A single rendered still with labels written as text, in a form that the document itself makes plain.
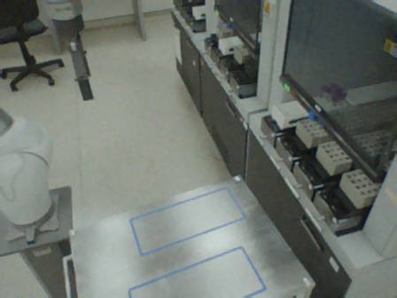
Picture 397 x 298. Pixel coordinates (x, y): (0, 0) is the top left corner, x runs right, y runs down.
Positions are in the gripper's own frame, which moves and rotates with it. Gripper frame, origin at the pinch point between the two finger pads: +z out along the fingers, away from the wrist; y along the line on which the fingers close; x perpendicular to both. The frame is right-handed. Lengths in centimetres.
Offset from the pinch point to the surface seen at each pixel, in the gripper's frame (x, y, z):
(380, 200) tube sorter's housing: 75, 46, 29
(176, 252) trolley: 15, 38, 38
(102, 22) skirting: 9, -359, 116
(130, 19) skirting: 45, -359, 116
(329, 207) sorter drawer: 67, 36, 39
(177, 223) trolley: 18, 28, 38
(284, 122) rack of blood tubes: 71, -5, 35
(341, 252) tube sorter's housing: 66, 48, 48
